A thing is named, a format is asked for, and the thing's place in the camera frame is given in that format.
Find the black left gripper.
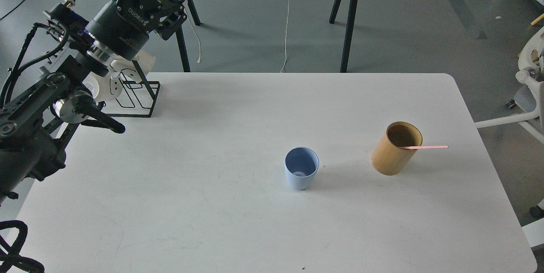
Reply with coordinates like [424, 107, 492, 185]
[86, 0, 188, 60]

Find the blue plastic cup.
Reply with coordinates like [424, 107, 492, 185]
[284, 147, 320, 191]

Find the pink chopstick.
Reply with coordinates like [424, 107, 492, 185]
[399, 145, 449, 151]

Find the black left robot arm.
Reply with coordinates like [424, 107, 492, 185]
[0, 0, 188, 201]

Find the white square mug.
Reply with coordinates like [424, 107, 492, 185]
[125, 50, 157, 81]

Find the white mug on rack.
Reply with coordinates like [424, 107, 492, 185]
[83, 69, 124, 102]

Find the bamboo cylinder holder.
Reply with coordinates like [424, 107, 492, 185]
[371, 121, 423, 176]

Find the white office chair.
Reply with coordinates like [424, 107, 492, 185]
[475, 28, 544, 143]

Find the white thick hanging cable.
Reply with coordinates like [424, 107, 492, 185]
[172, 0, 201, 64]

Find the black wire mug rack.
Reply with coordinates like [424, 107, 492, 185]
[97, 58, 161, 118]

